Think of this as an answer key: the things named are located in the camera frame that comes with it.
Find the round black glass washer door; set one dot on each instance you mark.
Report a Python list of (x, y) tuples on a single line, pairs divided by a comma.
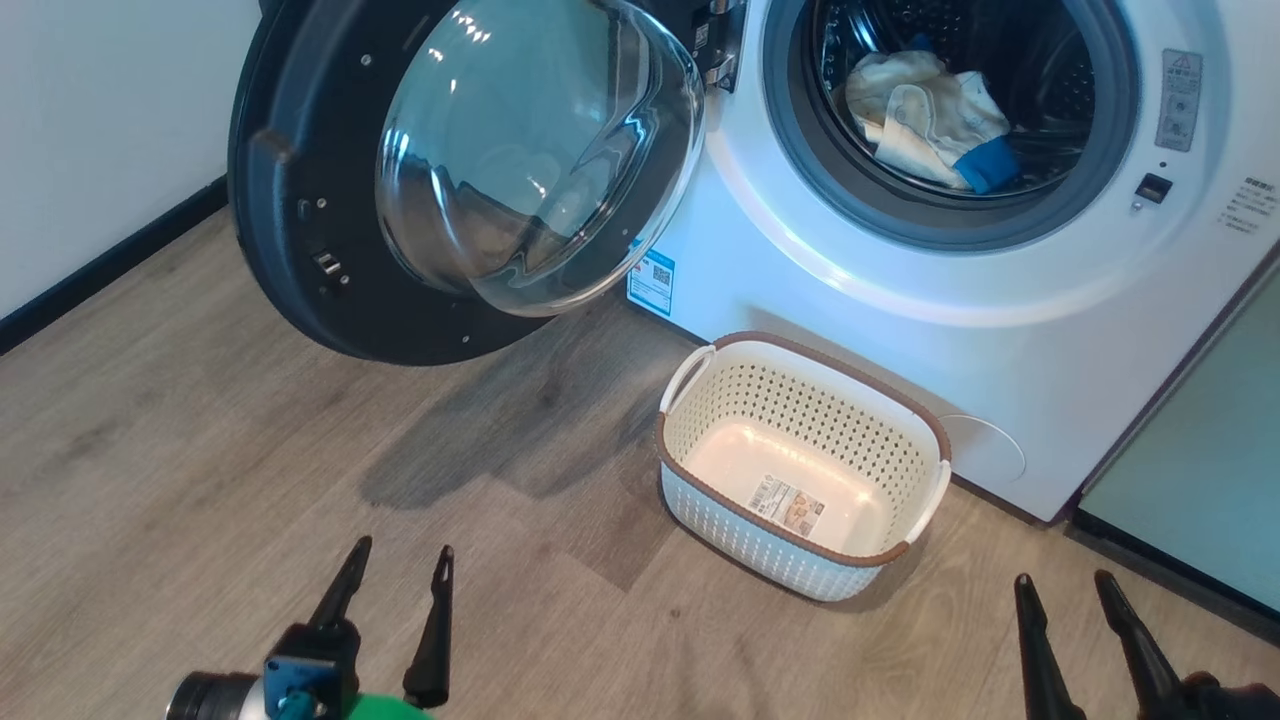
[(320, 200)]

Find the round filter cover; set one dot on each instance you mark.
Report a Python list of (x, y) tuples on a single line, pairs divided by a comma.
[(985, 450)]

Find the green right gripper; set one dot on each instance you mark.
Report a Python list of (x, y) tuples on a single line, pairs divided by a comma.
[(1235, 703)]

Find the black cabinet plinth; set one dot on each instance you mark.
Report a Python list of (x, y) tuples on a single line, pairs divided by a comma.
[(1170, 580)]

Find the steel washer drum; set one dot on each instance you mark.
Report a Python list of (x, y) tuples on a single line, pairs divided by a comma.
[(1060, 80)]

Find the blue energy label sticker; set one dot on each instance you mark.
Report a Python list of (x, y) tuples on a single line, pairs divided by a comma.
[(651, 282)]

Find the black text label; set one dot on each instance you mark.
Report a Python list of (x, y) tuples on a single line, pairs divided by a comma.
[(1248, 206)]

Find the black wall baseboard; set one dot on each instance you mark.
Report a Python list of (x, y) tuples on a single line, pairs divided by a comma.
[(100, 265)]

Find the white front-load washing machine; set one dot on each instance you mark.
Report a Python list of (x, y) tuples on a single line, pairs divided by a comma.
[(900, 300)]

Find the metal door hinge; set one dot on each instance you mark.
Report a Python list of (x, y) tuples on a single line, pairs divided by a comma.
[(718, 50)]

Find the black door lock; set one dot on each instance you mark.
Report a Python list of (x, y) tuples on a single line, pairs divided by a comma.
[(1154, 188)]

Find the grey warning sticker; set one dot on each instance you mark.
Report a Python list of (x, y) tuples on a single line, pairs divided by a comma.
[(1179, 100)]

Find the wide teal cabinet door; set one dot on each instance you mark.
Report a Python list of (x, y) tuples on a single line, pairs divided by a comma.
[(1200, 480)]

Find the paper basket sticker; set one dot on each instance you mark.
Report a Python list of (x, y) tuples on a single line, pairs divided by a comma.
[(787, 506)]

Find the pale yellow baby garment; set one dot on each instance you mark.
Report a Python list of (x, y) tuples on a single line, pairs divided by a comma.
[(900, 125), (975, 115)]

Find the grey rubber door gasket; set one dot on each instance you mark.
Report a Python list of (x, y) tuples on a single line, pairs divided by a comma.
[(950, 215)]

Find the white perforated basket brown rim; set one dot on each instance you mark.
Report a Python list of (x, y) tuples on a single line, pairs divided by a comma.
[(720, 520)]

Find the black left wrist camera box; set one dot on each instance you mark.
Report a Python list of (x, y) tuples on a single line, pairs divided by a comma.
[(315, 660)]

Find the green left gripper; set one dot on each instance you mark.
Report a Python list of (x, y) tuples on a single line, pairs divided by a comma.
[(385, 710)]

